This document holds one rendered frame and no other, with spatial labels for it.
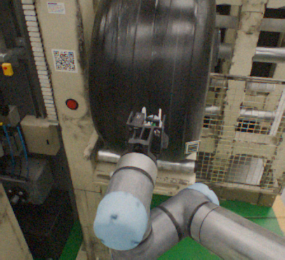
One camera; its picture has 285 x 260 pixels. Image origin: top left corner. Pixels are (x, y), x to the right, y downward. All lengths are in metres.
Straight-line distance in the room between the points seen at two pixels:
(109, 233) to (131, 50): 0.43
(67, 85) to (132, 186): 0.61
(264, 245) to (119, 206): 0.21
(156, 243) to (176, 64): 0.38
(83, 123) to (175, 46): 0.51
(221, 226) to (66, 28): 0.67
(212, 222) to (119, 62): 0.41
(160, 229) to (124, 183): 0.12
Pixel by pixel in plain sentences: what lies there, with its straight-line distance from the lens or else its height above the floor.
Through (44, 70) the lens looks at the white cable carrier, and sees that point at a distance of 1.06.
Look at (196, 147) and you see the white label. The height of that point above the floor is 1.09.
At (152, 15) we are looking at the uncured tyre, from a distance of 0.76.
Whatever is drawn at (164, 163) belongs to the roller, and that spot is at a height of 0.91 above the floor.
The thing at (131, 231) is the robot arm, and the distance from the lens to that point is 0.45.
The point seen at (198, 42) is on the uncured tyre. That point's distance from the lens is 0.74.
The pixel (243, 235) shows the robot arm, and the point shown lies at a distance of 0.51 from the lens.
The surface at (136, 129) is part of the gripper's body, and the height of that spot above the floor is 1.27.
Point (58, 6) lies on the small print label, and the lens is 0.93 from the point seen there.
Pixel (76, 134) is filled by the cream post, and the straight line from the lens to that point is 1.15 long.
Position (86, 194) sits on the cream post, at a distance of 1.38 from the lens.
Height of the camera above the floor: 1.65
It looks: 38 degrees down
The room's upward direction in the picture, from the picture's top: straight up
